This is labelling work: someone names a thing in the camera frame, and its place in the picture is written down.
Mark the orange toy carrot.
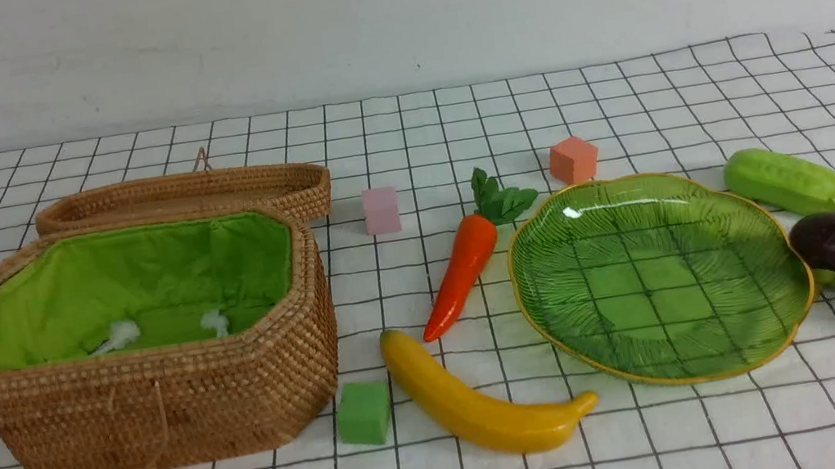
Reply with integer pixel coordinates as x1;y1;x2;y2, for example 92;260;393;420
422;168;539;343

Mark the yellow toy banana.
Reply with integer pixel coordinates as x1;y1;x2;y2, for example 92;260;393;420
379;329;598;455

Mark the dark purple toy mangosteen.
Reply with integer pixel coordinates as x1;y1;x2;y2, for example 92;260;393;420
788;212;835;291

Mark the pink foam cube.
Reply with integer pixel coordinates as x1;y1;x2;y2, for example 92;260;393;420
361;186;402;237

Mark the woven wicker basket lid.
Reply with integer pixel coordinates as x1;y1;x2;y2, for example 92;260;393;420
34;148;332;236

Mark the orange foam cube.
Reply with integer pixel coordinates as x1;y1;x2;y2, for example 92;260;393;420
549;136;599;185

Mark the green foam cube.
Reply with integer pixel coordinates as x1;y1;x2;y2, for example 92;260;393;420
336;380;391;446

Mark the white checkered tablecloth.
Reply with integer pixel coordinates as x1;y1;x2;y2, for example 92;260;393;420
0;30;835;469

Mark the green glass leaf plate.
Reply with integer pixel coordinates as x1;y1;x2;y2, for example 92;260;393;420
507;173;818;386

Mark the woven wicker basket green lining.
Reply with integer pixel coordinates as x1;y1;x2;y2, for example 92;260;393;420
0;193;355;469

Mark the green toy cucumber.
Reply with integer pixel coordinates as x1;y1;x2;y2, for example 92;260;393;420
723;147;835;216

